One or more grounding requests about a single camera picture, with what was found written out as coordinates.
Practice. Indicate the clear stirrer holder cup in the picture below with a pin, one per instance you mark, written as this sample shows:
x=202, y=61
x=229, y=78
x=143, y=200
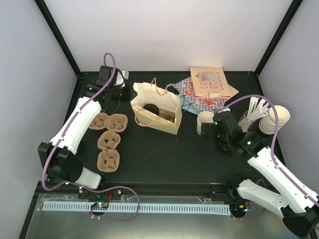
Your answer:
x=245, y=123

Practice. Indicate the kraft paper bag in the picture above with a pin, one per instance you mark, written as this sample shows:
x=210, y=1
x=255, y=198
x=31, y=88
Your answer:
x=150, y=93

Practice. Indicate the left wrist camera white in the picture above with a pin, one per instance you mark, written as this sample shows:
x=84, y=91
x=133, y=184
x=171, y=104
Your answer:
x=122, y=76

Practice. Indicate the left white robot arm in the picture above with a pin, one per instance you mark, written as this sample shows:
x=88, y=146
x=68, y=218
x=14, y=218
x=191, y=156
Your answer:
x=58, y=157

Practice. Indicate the pink cakes paper bag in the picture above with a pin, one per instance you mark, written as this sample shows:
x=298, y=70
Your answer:
x=211, y=83

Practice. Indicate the light blue cable duct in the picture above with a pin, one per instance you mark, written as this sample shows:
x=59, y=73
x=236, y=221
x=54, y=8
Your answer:
x=155, y=208

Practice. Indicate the light blue paper bag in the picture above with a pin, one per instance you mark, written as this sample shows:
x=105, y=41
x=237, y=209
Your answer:
x=198, y=105

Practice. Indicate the small circuit board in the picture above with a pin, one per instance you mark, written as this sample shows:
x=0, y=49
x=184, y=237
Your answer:
x=100, y=206

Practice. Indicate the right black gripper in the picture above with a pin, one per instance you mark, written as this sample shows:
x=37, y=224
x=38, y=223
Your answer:
x=211, y=135

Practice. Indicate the white stirrer packets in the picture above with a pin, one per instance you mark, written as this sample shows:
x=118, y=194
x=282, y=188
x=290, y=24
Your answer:
x=257, y=109

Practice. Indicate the black cup lid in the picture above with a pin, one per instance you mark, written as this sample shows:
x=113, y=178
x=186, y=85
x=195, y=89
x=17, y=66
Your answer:
x=152, y=108

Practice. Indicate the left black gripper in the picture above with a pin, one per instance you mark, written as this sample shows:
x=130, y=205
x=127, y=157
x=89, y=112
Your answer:
x=129, y=95

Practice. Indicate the brown pulp cup carrier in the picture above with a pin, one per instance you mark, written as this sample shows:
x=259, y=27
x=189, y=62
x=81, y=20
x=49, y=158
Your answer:
x=169, y=116

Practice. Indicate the blue checkered paper bag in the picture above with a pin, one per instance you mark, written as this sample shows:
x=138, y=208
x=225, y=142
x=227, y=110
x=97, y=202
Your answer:
x=186, y=87

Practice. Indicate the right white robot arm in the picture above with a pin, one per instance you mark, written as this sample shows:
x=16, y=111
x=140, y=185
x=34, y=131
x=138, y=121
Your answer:
x=294, y=203

